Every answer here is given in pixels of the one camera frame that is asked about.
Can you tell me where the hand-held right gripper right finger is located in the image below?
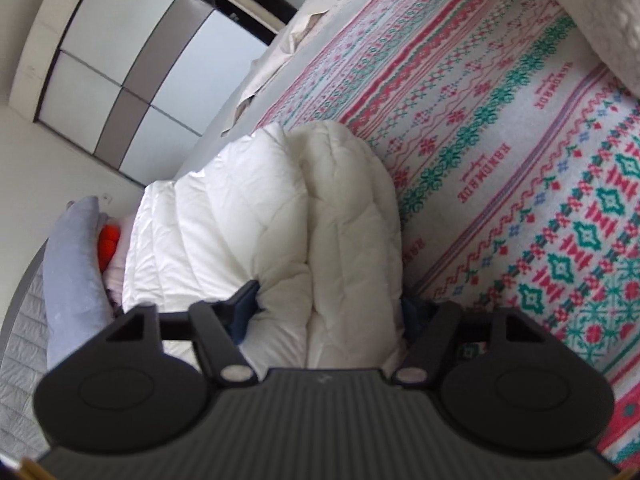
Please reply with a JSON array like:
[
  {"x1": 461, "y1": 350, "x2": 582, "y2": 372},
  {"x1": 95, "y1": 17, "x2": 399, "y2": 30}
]
[{"x1": 390, "y1": 296, "x2": 549, "y2": 389}]

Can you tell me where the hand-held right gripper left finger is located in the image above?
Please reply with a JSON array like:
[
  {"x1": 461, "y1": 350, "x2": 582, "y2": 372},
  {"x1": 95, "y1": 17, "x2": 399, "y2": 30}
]
[{"x1": 105, "y1": 280, "x2": 261, "y2": 389}]

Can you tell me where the white quilted duvet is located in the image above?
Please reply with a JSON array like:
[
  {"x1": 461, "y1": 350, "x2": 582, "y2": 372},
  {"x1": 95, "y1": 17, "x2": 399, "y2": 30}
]
[{"x1": 122, "y1": 121, "x2": 404, "y2": 369}]

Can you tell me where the pale pink cloth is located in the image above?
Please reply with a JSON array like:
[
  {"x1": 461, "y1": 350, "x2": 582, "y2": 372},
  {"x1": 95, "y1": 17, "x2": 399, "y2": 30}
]
[{"x1": 102, "y1": 215, "x2": 137, "y2": 312}]

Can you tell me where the orange soft object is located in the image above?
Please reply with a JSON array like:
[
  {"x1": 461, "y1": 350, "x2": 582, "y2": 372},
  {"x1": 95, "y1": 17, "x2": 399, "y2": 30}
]
[{"x1": 97, "y1": 225, "x2": 122, "y2": 272}]

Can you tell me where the grey-blue pillow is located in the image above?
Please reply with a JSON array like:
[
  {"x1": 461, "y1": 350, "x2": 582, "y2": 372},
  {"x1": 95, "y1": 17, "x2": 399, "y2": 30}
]
[{"x1": 42, "y1": 196, "x2": 117, "y2": 377}]

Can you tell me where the red green patterned blanket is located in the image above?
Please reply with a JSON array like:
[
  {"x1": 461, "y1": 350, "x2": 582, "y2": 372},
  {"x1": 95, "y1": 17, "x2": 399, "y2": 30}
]
[{"x1": 252, "y1": 0, "x2": 640, "y2": 472}]

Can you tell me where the grey bed sheet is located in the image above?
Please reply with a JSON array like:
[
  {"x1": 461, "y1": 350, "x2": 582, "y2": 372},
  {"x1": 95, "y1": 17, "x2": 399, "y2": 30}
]
[{"x1": 172, "y1": 0, "x2": 386, "y2": 182}]

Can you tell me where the grey quilted mat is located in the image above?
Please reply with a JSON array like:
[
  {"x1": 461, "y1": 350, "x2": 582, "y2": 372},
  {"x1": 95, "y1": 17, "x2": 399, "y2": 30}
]
[{"x1": 0, "y1": 259, "x2": 57, "y2": 457}]

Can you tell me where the white grey sliding-door wardrobe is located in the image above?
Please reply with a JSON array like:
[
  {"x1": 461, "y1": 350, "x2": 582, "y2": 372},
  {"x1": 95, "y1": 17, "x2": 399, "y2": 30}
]
[{"x1": 7, "y1": 0, "x2": 302, "y2": 189}]

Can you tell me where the cream speckled cloth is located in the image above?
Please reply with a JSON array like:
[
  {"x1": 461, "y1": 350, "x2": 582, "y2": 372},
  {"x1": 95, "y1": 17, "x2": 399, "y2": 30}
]
[{"x1": 220, "y1": 0, "x2": 362, "y2": 137}]

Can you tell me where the white fleece cloth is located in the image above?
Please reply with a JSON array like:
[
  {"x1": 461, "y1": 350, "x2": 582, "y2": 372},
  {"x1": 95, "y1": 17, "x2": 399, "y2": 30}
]
[{"x1": 520, "y1": 0, "x2": 640, "y2": 97}]

